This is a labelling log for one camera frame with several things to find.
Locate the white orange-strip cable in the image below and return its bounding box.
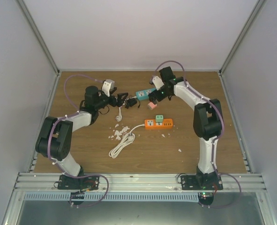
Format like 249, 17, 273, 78
108, 124, 145, 159

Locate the aluminium front rail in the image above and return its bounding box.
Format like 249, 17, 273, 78
14, 173, 267, 202

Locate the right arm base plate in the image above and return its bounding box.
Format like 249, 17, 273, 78
177, 173, 223, 191

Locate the black power adapter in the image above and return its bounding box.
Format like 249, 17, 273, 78
125, 96, 141, 109

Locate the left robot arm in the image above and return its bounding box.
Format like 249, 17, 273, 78
35, 86, 128, 189

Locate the teal power strip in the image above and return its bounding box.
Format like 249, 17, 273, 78
136, 88, 156, 101

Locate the green charger plug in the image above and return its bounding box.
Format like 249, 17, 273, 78
155, 115, 164, 125

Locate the pink charger plug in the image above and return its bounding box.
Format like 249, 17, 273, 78
148, 102, 157, 110

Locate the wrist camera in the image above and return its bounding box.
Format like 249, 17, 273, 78
101, 79, 115, 97
151, 76, 164, 90

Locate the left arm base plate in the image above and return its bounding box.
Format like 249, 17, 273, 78
54, 175, 99, 191

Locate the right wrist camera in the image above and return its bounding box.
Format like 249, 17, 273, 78
151, 76, 164, 90

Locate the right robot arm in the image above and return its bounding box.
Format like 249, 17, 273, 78
149, 67, 225, 190

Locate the orange power strip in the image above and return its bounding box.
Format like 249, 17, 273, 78
144, 119, 173, 130

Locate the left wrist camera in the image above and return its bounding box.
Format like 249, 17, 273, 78
101, 79, 115, 97

